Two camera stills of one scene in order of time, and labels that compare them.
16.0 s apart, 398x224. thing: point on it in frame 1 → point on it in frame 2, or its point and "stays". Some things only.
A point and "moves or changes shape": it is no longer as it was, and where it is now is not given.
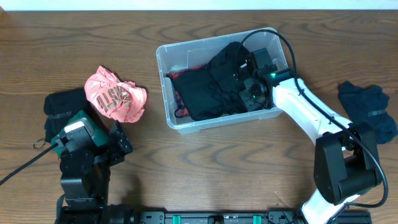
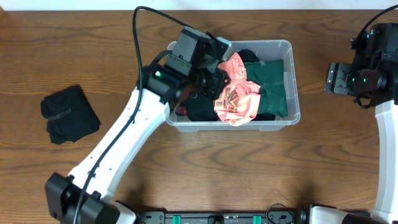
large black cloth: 214,91 moves or changes shape
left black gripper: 121,143 → 213,83
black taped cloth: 58,106 stays
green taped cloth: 101,137 moves or changes shape
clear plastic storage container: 198,52 moves or changes shape
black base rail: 208,217 stays
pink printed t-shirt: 122,101 → 239,102
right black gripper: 250,102 → 341,80
